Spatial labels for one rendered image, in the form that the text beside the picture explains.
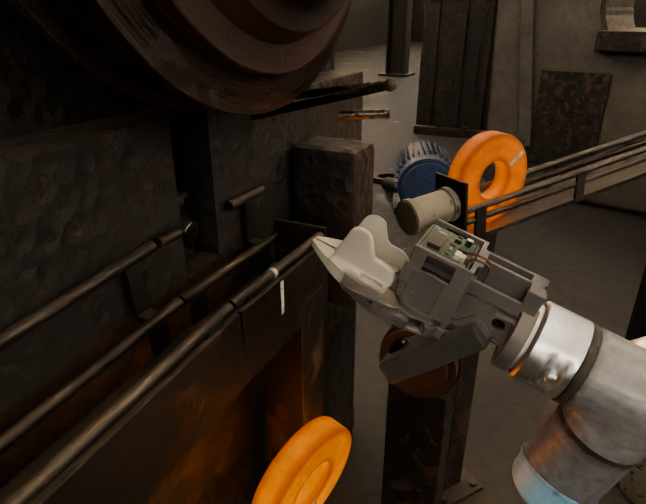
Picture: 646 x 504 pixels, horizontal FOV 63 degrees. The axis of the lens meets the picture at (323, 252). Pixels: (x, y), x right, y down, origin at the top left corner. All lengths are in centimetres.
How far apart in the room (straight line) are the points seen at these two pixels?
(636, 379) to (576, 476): 11
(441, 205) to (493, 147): 13
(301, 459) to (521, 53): 278
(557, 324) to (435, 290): 10
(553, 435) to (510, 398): 105
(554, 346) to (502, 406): 109
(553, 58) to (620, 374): 274
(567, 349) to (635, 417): 7
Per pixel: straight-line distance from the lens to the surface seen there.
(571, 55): 312
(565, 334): 47
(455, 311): 49
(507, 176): 97
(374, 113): 55
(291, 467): 63
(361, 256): 48
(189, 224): 61
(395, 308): 47
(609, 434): 51
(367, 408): 147
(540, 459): 56
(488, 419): 150
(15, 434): 46
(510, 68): 322
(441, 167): 258
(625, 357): 49
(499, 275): 48
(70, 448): 41
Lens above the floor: 96
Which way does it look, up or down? 25 degrees down
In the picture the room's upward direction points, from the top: straight up
